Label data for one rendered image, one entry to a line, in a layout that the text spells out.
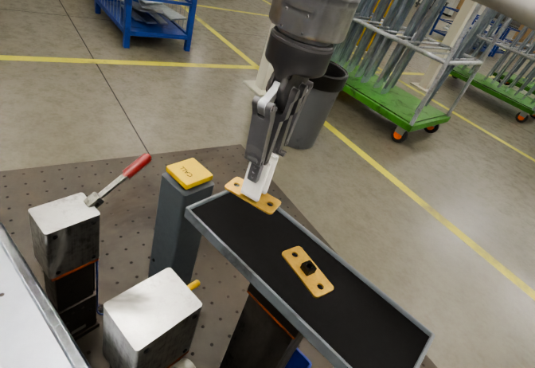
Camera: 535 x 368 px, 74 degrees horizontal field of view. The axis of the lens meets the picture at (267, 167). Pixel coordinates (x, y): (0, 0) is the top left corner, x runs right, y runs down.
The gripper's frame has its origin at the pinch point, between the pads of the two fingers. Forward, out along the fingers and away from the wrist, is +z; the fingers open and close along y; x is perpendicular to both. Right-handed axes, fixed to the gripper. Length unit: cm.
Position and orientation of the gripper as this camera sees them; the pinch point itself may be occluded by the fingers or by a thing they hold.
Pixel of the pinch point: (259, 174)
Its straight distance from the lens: 51.0
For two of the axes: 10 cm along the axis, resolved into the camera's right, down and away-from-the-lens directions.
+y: -4.7, 3.9, -7.9
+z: -2.6, 7.9, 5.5
